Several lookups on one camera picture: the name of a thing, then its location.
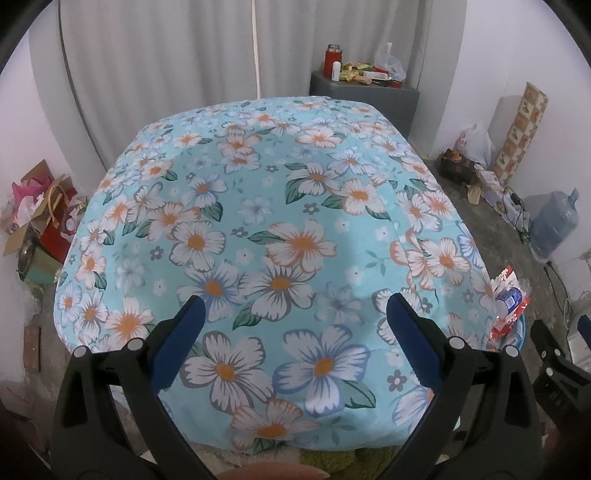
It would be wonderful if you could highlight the grey cabinet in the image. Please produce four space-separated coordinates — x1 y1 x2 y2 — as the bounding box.
309 70 421 137

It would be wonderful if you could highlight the red thermos flask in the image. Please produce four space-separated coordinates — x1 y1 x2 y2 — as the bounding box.
324 44 342 78

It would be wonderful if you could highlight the white hanging cord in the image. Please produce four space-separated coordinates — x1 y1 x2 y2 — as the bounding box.
252 0 263 99

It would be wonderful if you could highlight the red gift bag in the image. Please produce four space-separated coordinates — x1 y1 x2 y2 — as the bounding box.
39 182 79 252

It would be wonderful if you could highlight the white water dispenser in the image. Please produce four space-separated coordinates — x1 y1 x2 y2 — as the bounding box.
566 305 591 365

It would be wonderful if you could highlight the clear red label packaging bag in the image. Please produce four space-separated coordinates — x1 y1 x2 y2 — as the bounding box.
489 265 533 340

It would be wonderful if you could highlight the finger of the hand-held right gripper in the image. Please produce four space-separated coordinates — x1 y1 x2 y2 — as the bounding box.
530 318 591 416

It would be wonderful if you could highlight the dark box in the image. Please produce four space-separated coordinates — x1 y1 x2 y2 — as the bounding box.
438 150 476 183

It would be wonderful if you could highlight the open cardboard box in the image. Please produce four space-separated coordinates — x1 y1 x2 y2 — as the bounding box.
4 159 65 257

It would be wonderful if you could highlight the blue floral blanket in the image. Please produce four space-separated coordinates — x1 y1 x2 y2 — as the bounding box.
54 95 497 455

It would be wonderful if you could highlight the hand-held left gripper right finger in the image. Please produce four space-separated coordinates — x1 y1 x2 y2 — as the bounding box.
379 292 542 480

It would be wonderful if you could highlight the white red print plastic bag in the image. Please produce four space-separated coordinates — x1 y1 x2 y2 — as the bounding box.
455 122 495 166

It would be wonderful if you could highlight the pink crumpled paper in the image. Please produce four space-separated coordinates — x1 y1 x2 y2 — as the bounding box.
11 180 47 222

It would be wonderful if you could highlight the person's left hand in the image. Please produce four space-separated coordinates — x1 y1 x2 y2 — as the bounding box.
216 463 331 480

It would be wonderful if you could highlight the white curtain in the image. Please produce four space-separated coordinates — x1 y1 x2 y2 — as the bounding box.
30 0 467 171

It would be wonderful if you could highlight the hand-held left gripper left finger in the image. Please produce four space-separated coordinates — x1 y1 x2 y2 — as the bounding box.
52 295 218 480

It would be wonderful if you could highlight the metal pot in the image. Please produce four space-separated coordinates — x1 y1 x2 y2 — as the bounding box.
17 240 38 280

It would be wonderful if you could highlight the black power cable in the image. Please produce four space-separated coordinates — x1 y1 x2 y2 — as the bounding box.
545 261 573 319

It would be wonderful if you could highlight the blue water jug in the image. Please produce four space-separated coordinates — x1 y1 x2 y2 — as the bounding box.
530 188 580 261

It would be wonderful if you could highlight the green fluffy mat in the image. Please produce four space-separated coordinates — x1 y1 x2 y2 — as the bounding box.
295 448 407 474

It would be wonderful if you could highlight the patterned long cardboard box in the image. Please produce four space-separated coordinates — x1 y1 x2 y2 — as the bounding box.
490 82 549 185

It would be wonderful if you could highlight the clear plastic bottle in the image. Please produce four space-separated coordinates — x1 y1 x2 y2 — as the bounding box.
494 287 525 315

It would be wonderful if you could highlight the teal box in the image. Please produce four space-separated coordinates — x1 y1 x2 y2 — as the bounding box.
25 244 63 287

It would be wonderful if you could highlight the red brick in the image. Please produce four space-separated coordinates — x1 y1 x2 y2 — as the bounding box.
25 325 42 372

